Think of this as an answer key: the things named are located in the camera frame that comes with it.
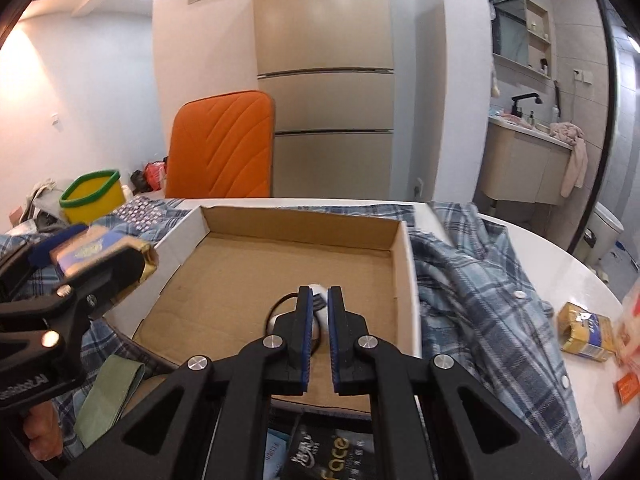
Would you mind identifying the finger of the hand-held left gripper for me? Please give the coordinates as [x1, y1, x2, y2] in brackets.
[0, 246, 147, 342]
[0, 224, 90, 306]

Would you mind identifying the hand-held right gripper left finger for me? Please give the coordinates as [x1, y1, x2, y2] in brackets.
[60, 286, 316, 480]

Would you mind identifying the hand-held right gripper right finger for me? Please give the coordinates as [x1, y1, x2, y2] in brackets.
[328, 287, 583, 480]

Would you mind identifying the gold cigarette pack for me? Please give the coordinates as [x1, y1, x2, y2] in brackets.
[52, 225, 160, 282]

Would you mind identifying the green packet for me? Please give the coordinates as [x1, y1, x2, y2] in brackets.
[75, 355, 146, 448]

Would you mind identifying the cardboard box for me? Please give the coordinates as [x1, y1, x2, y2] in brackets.
[102, 204, 423, 413]

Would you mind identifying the black printed packet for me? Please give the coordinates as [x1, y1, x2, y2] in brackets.
[280, 412, 376, 480]

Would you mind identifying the light blue tissue packet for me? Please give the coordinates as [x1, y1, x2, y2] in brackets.
[266, 427, 296, 480]

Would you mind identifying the blue plaid shirt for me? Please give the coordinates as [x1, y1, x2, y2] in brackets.
[0, 197, 593, 480]

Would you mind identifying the yellow cigarette pack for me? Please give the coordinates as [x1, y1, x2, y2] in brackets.
[557, 301, 615, 363]

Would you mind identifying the person's left hand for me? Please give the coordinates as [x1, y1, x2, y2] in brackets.
[21, 402, 65, 467]

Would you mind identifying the white cloth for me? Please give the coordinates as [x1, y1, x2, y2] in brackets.
[30, 177, 67, 211]

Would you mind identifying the yellow bin with green rim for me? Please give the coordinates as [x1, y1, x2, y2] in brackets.
[59, 170, 126, 226]

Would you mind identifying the studded patterned cloth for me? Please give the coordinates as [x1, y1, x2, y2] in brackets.
[107, 197, 167, 234]

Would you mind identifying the red plastic bag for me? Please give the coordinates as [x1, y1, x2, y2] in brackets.
[144, 160, 167, 192]

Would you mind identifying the orange chair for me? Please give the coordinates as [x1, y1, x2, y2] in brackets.
[165, 90, 276, 199]

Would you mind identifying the beige vanity cabinet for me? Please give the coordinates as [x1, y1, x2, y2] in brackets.
[479, 115, 573, 206]

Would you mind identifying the beige refrigerator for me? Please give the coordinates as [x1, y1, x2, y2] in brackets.
[251, 0, 396, 200]

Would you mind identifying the orange card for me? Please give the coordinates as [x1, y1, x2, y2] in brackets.
[615, 372, 640, 406]

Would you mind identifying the black faucet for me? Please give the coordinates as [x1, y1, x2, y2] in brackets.
[511, 92, 543, 118]

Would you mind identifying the pink towel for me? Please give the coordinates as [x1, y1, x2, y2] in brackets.
[550, 121, 590, 198]

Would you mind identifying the mirror cabinet with shelf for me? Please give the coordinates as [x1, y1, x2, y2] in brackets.
[491, 0, 553, 81]

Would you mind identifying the black shower door frame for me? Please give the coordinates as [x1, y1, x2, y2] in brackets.
[567, 0, 632, 256]

